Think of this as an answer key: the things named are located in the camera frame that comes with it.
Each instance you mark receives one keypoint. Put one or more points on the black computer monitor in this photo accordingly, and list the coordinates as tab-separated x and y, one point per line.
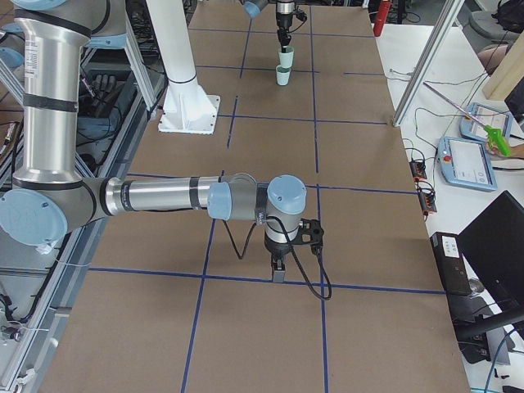
492	244

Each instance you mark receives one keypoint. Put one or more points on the person in black shirt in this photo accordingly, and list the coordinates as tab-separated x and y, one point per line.
490	59

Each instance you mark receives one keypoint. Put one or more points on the mint green cup on table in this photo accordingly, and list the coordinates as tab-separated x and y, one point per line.
282	75

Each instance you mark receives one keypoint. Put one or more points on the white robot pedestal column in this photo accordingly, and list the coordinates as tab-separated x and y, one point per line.
187	107

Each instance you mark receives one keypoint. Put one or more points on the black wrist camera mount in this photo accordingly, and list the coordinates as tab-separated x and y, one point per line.
310	233

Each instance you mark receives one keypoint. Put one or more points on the teach pendant tablet nearer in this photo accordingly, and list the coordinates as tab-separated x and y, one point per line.
466	163

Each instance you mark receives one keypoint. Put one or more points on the mint green cup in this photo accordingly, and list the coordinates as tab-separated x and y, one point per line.
282	75
286	56

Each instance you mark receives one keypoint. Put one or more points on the aluminium frame post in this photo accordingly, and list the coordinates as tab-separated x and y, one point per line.
438	34

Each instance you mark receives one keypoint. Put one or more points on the black orange power strip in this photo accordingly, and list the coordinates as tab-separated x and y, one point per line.
425	191

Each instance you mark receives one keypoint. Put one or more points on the reacher grabber tool green handle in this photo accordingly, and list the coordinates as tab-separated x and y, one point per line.
494	136

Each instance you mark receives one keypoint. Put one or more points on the teach pendant tablet farther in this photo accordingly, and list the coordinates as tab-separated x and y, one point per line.
495	118

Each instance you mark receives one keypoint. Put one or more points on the black desktop box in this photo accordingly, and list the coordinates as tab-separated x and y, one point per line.
450	264

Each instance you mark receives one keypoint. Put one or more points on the red cylinder tube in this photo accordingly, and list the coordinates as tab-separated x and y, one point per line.
381	17

